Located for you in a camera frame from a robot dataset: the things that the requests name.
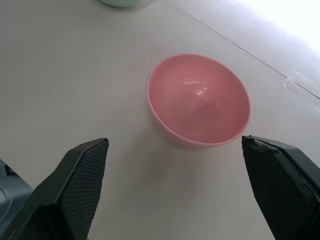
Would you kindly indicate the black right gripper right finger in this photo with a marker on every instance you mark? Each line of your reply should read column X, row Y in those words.
column 282, row 185

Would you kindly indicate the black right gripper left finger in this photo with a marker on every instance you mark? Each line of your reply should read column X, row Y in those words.
column 75, row 185

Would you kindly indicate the grey robot body part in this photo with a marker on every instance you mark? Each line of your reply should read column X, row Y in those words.
column 10, row 187

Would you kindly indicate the pink plastic bowl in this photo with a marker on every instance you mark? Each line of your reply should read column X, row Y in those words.
column 200, row 105

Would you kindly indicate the green plastic bowl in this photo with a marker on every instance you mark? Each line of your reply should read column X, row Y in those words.
column 122, row 2

